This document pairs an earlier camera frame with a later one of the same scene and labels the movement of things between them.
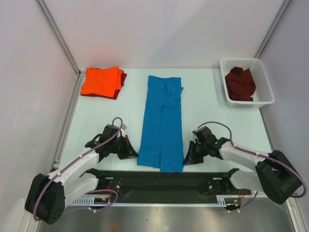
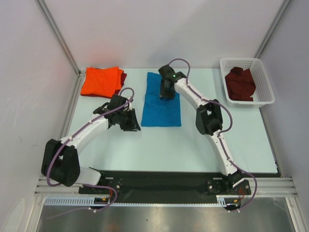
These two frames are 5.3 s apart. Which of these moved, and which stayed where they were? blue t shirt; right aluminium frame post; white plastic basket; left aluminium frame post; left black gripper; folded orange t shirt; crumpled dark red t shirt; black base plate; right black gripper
Moved: blue t shirt; right black gripper; left black gripper
Stayed: right aluminium frame post; black base plate; crumpled dark red t shirt; left aluminium frame post; folded orange t shirt; white plastic basket
